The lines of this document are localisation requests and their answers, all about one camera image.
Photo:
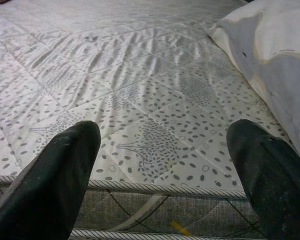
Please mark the white pillow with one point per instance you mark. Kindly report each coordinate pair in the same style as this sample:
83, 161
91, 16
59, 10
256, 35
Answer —
277, 62

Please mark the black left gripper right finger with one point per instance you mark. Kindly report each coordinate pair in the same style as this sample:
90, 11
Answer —
272, 187

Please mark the white patterned quilted mattress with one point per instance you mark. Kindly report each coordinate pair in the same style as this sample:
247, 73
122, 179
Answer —
140, 87

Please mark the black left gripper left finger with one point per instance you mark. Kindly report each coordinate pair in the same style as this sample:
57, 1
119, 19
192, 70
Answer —
47, 187

